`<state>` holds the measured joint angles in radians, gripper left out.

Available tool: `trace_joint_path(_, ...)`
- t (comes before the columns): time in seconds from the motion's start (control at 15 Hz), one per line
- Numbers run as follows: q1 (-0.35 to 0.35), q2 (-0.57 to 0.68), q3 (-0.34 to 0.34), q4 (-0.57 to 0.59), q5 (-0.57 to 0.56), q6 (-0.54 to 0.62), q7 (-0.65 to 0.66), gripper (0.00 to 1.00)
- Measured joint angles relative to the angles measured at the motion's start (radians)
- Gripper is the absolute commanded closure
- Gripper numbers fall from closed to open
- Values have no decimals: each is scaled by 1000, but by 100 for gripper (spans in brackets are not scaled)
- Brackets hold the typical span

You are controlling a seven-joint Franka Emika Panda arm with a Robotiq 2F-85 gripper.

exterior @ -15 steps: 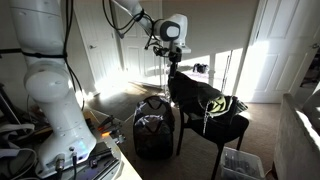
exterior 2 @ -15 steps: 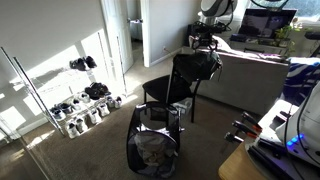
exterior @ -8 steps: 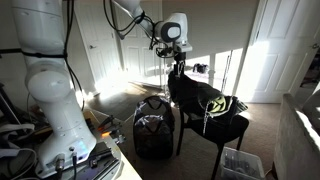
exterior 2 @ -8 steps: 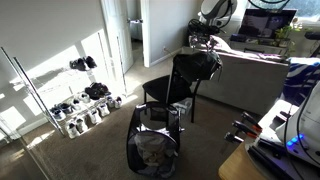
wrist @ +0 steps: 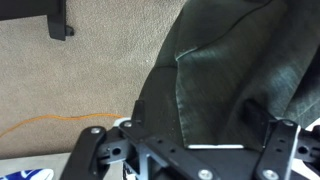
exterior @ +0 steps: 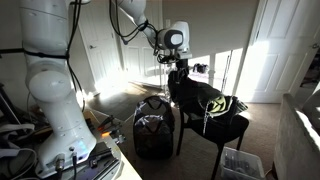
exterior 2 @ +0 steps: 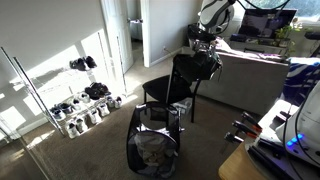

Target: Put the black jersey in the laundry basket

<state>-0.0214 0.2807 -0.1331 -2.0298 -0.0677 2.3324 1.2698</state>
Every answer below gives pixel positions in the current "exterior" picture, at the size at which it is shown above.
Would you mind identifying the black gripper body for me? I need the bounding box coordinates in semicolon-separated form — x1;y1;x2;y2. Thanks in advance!
175;58;190;70

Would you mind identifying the black jersey with yellow print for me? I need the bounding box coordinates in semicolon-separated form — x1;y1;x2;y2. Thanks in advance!
167;68;250;135

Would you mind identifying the black mesh laundry basket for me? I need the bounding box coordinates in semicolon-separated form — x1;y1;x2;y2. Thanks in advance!
132;95;176;160

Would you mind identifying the white closet door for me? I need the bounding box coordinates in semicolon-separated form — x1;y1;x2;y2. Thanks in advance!
78;0;125;96
121;19;168;88

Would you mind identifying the black chair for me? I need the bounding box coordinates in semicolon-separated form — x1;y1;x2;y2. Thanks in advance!
175;99;251;180

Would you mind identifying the white panel room door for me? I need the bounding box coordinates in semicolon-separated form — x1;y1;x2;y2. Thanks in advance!
233;0;320;104

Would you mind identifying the clear plastic storage bin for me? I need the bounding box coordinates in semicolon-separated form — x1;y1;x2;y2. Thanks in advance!
219;146;267;180

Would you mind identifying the grey sofa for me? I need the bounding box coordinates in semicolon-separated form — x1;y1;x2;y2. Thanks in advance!
272;82;320;180

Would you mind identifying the metal wire shoe rack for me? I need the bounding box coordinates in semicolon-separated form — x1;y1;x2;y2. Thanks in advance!
159;49;234;101

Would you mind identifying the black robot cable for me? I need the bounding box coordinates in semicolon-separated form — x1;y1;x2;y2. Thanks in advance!
64;0;88;113
108;0;158;46

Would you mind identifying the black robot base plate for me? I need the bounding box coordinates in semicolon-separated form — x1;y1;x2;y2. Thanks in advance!
54;141;122;180

